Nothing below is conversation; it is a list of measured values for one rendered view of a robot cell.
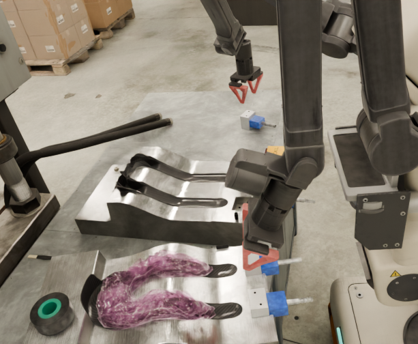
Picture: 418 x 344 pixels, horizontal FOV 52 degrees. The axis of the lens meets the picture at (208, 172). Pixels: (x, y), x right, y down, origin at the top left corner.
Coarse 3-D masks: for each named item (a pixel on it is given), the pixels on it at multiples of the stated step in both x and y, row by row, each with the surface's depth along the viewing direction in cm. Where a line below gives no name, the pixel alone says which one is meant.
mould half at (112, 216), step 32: (160, 160) 126; (192, 160) 130; (96, 192) 129; (128, 192) 114; (192, 192) 118; (224, 192) 115; (96, 224) 119; (128, 224) 116; (160, 224) 112; (192, 224) 109; (224, 224) 106
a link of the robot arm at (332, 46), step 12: (264, 0) 97; (336, 0) 97; (324, 12) 96; (336, 12) 97; (348, 12) 96; (324, 24) 96; (324, 36) 97; (324, 48) 101; (336, 48) 98; (348, 48) 98
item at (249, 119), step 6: (246, 114) 154; (252, 114) 154; (246, 120) 153; (252, 120) 152; (258, 120) 152; (264, 120) 153; (246, 126) 155; (252, 126) 153; (258, 126) 152; (270, 126) 150
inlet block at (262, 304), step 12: (264, 288) 89; (252, 300) 87; (264, 300) 87; (276, 300) 88; (288, 300) 88; (300, 300) 88; (312, 300) 88; (252, 312) 86; (264, 312) 86; (276, 312) 87
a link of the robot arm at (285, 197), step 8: (272, 176) 69; (272, 184) 71; (280, 184) 69; (264, 192) 73; (272, 192) 71; (280, 192) 70; (288, 192) 69; (296, 192) 70; (272, 200) 71; (280, 200) 71; (288, 200) 71; (296, 200) 72; (280, 208) 72; (288, 208) 72
